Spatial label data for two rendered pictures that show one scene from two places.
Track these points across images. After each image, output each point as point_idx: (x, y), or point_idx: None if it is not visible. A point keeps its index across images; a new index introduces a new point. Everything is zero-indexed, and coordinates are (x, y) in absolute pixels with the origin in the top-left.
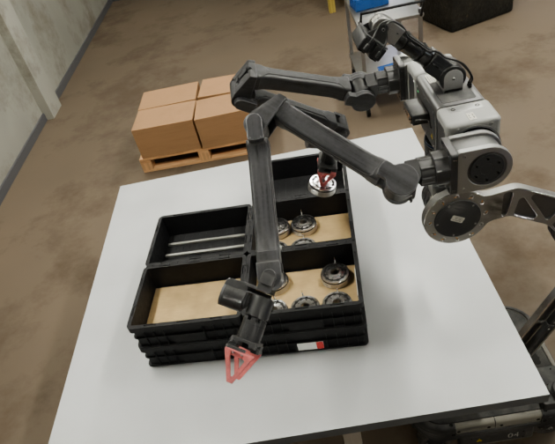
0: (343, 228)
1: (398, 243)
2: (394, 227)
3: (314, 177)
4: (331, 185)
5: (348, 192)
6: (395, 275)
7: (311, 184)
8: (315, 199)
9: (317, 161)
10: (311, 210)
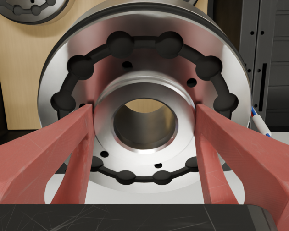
0: (132, 107)
1: (144, 197)
2: (195, 195)
3: (201, 53)
4: (118, 170)
5: (227, 168)
6: (53, 183)
7: (86, 27)
8: (235, 30)
9: (231, 211)
10: (220, 6)
